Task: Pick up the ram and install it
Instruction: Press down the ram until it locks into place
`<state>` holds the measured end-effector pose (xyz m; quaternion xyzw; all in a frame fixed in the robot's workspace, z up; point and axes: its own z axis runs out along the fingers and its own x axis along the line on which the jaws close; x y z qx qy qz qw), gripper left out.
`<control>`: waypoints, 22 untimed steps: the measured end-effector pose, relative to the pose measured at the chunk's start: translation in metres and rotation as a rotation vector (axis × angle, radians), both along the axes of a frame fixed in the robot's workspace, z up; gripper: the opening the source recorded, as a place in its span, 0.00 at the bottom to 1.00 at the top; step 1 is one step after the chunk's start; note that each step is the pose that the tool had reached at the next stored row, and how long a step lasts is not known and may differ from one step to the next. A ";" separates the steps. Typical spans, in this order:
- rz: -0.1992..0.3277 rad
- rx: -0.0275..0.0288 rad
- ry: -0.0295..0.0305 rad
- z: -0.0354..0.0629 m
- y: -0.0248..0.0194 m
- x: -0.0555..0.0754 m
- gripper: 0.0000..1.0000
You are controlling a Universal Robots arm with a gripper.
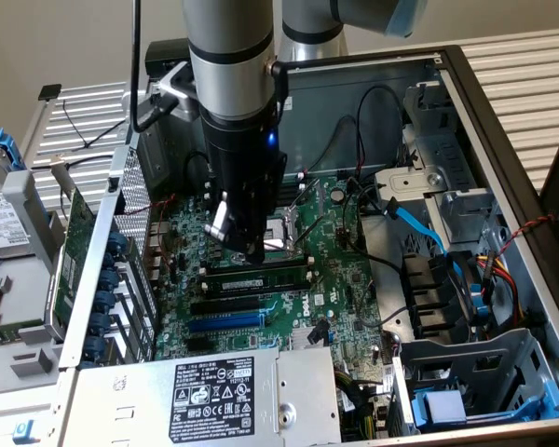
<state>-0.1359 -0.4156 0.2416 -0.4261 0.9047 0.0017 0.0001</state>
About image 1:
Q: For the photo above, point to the round coin battery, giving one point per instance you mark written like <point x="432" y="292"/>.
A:
<point x="338" y="195"/>

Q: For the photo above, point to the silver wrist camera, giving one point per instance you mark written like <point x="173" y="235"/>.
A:
<point x="177" y="86"/>

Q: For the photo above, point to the green Dell motherboard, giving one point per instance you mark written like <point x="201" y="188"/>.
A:
<point x="335" y="261"/>

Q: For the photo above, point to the small finned chipset heatsink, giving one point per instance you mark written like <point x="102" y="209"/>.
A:
<point x="300" y="339"/>

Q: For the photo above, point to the silver hard disk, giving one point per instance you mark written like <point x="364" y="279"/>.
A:
<point x="0" y="219"/>

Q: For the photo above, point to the blue slot retention clip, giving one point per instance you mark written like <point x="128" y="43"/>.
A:
<point x="100" y="322"/>
<point x="109" y="260"/>
<point x="108" y="280"/>
<point x="88" y="364"/>
<point x="94" y="347"/>
<point x="118" y="243"/>
<point x="104" y="300"/>

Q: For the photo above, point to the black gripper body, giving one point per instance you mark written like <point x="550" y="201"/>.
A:
<point x="247" y="177"/>

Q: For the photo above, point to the long black expansion slot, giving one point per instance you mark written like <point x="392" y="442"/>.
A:
<point x="223" y="306"/>

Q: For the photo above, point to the blue expansion slot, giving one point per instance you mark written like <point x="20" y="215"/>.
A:
<point x="226" y="322"/>

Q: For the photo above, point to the blue plastic disk tray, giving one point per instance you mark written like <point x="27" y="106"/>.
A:
<point x="440" y="407"/>

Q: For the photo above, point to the open metal PC case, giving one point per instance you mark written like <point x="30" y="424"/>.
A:
<point x="317" y="93"/>

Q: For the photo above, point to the blue square latch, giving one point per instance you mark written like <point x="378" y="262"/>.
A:
<point x="25" y="430"/>

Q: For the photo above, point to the black RAM slot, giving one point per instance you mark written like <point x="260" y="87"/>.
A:
<point x="292" y="184"/>
<point x="242" y="295"/>
<point x="292" y="190"/>
<point x="292" y="195"/>
<point x="286" y="261"/>
<point x="291" y="201"/>

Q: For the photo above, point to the black fan shroud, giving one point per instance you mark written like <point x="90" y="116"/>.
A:
<point x="424" y="293"/>

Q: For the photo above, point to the grey metal disk bay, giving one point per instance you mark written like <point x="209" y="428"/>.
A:
<point x="489" y="368"/>
<point x="447" y="153"/>

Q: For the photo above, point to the green RAM stick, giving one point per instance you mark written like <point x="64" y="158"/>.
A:
<point x="256" y="282"/>
<point x="0" y="336"/>

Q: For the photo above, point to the silver bracket on gripper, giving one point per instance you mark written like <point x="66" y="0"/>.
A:
<point x="219" y="219"/>

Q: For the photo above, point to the green graphics card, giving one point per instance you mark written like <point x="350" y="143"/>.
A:
<point x="72" y="261"/>

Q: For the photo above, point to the metal CPU socket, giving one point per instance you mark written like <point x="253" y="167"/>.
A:
<point x="282" y="233"/>

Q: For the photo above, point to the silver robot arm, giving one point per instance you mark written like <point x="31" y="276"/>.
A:
<point x="230" y="46"/>

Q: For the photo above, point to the silver power supply unit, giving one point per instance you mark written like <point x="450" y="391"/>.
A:
<point x="144" y="400"/>

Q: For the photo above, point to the black box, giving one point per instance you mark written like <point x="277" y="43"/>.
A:
<point x="163" y="53"/>

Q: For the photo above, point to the short black expansion slot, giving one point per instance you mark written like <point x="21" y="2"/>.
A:
<point x="199" y="344"/>

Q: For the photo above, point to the blue disk carrier rail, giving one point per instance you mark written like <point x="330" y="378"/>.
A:
<point x="9" y="149"/>

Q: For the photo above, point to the thin metal locking lever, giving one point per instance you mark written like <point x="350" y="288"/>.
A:
<point x="309" y="231"/>
<point x="306" y="195"/>

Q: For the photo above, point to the small black block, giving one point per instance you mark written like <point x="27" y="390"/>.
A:
<point x="50" y="90"/>

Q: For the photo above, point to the grey parts rack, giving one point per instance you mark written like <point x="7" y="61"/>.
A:
<point x="28" y="288"/>

